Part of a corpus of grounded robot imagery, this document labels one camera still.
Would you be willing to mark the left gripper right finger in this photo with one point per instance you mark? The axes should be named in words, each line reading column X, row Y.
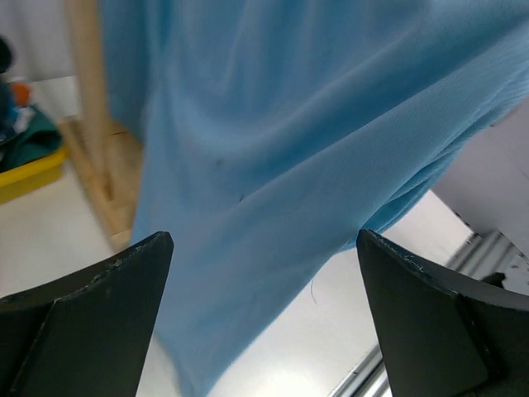
column 442, row 333

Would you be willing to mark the yellow plastic bin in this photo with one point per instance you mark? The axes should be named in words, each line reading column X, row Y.
column 32, row 176

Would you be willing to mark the dark navy shorts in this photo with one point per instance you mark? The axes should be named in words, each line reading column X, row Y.
column 6, row 55

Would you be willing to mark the wooden clothes rack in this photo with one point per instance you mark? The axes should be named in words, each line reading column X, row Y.
column 106, row 156

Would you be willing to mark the patterned colourful shorts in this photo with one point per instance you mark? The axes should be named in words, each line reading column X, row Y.
column 16, row 109

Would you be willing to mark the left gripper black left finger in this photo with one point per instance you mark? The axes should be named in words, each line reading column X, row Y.
column 87, row 333

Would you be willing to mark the light blue shorts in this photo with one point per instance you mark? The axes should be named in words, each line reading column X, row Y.
column 274, row 131

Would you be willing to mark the dark green shorts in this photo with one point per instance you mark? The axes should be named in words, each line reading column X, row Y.
column 40, row 139

